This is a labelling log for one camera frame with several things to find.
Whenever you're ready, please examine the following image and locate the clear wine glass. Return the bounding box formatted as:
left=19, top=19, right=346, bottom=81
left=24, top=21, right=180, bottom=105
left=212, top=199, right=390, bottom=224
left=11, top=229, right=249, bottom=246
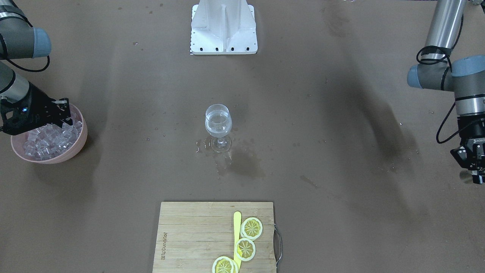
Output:
left=205, top=104, right=232, bottom=153

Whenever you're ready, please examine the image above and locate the bamboo cutting board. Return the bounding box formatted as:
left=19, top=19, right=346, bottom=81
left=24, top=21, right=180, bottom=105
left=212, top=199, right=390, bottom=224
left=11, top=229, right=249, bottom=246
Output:
left=152, top=201, right=277, bottom=273

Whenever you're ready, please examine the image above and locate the steel jigger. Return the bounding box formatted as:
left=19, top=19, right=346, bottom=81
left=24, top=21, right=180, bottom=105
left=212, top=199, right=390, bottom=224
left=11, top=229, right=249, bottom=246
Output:
left=459, top=170, right=473, bottom=184

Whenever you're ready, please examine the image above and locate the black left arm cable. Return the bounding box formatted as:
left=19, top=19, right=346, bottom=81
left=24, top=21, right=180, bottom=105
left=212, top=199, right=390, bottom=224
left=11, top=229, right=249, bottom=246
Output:
left=416, top=15, right=467, bottom=144

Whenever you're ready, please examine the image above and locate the middle lemon slice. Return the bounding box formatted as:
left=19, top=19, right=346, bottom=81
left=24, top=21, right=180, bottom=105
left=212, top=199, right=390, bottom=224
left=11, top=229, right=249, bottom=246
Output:
left=234, top=237, right=256, bottom=262

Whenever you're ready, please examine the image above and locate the far lemon slice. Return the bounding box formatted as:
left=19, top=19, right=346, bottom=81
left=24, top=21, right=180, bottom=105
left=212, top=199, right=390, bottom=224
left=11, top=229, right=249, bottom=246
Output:
left=211, top=256, right=239, bottom=273

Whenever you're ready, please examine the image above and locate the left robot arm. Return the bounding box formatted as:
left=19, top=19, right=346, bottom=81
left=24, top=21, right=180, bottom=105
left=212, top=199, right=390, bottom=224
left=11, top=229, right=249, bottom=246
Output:
left=407, top=0, right=485, bottom=184

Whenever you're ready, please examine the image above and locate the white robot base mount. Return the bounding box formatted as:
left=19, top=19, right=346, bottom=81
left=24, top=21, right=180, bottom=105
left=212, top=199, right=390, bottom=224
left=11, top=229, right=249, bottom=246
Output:
left=189, top=0, right=258, bottom=55

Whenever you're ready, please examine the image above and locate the lemon slice near handle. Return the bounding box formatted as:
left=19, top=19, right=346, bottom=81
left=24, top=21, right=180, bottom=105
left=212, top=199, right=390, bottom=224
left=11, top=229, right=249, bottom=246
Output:
left=240, top=217, right=263, bottom=241

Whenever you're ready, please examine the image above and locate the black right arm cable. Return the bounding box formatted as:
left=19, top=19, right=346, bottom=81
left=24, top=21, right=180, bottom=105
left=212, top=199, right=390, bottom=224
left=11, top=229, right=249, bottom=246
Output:
left=0, top=34, right=50, bottom=72

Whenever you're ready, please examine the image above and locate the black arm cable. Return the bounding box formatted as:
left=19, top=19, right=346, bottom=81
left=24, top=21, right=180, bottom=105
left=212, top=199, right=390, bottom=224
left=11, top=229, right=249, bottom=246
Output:
left=0, top=34, right=50, bottom=72
left=416, top=15, right=467, bottom=144

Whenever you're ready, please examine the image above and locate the clear ice cube pile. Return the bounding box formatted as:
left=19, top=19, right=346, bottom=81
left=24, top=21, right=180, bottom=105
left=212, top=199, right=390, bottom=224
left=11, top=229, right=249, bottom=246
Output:
left=23, top=120, right=83, bottom=161

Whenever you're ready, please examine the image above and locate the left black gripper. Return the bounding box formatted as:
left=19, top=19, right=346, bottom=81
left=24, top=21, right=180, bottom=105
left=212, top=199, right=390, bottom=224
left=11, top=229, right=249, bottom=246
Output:
left=450, top=116, right=485, bottom=185

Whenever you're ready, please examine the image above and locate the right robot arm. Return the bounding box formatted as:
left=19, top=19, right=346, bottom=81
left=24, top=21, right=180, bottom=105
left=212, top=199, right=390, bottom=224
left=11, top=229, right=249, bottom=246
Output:
left=0, top=0, right=73, bottom=135

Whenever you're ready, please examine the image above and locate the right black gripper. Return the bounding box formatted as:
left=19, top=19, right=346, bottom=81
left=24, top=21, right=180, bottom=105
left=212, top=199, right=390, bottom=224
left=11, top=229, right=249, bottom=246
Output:
left=1, top=84, right=73, bottom=135

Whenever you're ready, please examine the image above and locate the pink bowl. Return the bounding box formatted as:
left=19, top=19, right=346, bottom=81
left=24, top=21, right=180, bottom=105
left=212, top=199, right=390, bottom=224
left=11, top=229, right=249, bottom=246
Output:
left=11, top=104, right=88, bottom=164

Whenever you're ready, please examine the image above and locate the yellow plastic knife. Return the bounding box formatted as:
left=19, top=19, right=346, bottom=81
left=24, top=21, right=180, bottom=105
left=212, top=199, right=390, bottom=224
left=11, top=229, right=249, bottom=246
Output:
left=233, top=211, right=241, bottom=272

